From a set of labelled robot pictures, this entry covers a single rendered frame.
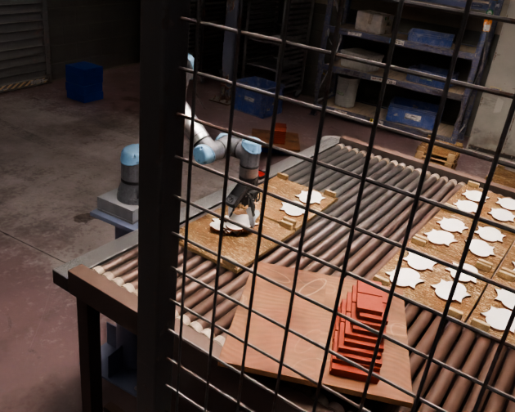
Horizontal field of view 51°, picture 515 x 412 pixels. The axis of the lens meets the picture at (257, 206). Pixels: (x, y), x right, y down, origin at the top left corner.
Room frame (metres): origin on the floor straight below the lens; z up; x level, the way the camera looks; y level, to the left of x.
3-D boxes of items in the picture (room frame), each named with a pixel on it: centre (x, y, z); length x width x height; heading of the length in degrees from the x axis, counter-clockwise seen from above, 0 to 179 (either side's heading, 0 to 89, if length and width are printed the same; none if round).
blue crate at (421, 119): (6.53, -1.77, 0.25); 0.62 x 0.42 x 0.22; 71
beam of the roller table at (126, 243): (2.41, 0.10, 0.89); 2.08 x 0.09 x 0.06; 148
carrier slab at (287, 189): (2.28, -0.13, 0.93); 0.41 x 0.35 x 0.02; 150
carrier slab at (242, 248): (1.92, 0.09, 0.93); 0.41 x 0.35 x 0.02; 148
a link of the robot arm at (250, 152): (1.96, 0.05, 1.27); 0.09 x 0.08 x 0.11; 56
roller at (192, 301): (2.19, -0.26, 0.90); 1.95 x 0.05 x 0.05; 148
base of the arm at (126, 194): (2.13, 0.54, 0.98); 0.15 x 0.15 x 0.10
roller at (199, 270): (2.24, -0.17, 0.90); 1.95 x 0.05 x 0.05; 148
